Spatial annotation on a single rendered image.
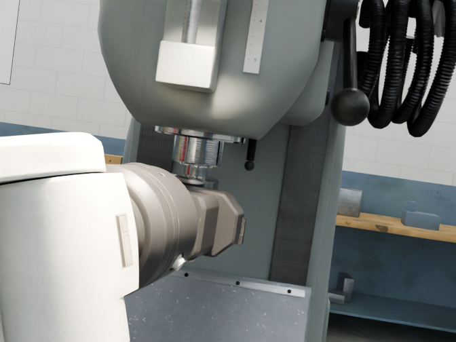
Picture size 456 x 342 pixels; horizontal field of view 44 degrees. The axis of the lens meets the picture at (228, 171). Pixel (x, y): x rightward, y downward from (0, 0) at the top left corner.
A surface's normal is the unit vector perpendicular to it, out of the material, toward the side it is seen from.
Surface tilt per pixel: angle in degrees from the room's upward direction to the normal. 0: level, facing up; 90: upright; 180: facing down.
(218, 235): 89
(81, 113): 90
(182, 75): 90
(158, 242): 88
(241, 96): 104
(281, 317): 63
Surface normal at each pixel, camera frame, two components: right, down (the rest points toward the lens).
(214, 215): 0.96, 0.15
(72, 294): 0.44, -0.10
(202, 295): -0.01, -0.41
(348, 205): -0.29, 0.01
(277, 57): 0.36, 0.25
